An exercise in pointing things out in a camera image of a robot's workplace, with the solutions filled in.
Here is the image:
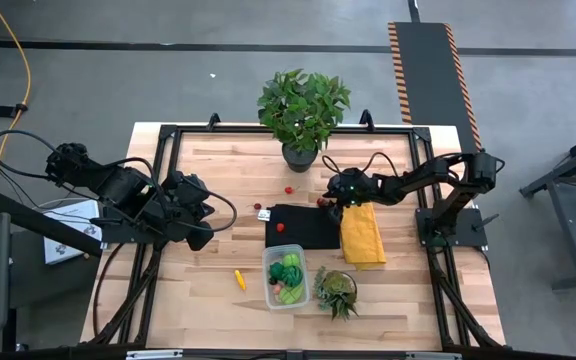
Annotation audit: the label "black aluminium table frame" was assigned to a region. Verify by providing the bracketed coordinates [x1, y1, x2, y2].
[80, 109, 507, 351]

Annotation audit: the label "leafy green potted plant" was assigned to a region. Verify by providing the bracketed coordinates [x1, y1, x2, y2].
[256, 68, 353, 174]

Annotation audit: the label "succulent plant in dark pot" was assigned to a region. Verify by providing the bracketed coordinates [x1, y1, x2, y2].
[312, 265, 360, 322]

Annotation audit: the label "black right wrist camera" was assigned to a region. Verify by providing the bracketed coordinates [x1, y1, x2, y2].
[327, 203, 346, 225]

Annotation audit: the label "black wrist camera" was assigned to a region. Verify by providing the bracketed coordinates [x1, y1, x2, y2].
[186, 222, 216, 253]
[327, 203, 346, 225]

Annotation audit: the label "black cloth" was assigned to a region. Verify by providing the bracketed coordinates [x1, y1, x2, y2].
[264, 203, 342, 250]

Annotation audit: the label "light green toy starfruit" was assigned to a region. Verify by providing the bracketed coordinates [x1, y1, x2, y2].
[277, 283, 305, 305]

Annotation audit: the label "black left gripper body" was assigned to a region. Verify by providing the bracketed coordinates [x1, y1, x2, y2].
[165, 172, 215, 224]

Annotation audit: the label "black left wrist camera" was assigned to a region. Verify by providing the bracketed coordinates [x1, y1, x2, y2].
[186, 222, 216, 253]

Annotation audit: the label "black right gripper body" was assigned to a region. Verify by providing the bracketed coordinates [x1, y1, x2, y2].
[323, 168, 373, 207]

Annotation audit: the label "black floor bracket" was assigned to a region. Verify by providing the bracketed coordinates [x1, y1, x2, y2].
[0, 102, 30, 119]

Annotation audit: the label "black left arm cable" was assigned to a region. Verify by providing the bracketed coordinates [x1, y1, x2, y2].
[0, 128, 239, 235]

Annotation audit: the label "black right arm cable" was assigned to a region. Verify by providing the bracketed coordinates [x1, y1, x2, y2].
[320, 151, 400, 177]

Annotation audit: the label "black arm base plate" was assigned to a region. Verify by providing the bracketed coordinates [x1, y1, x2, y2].
[101, 208, 175, 245]
[416, 207, 490, 250]

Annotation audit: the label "white printed booklet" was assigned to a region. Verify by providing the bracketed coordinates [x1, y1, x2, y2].
[42, 199, 103, 266]

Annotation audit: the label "yellow cable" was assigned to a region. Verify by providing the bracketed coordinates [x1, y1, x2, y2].
[0, 0, 33, 192]

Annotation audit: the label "black metal beam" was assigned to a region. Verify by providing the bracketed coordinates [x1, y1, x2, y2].
[0, 192, 105, 259]

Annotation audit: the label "silver bracket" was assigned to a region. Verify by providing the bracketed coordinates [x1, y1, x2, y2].
[126, 349, 184, 360]
[406, 351, 462, 360]

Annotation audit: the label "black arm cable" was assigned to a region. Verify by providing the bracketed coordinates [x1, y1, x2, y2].
[0, 128, 239, 235]
[320, 151, 400, 177]

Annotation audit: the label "clear plastic tupperware container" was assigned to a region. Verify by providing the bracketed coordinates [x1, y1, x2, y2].
[261, 243, 312, 311]

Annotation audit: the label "yellow folded cloth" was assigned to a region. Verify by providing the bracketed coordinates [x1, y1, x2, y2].
[339, 201, 388, 271]

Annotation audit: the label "black floor mat striped edges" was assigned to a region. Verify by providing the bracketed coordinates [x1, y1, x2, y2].
[386, 20, 484, 154]

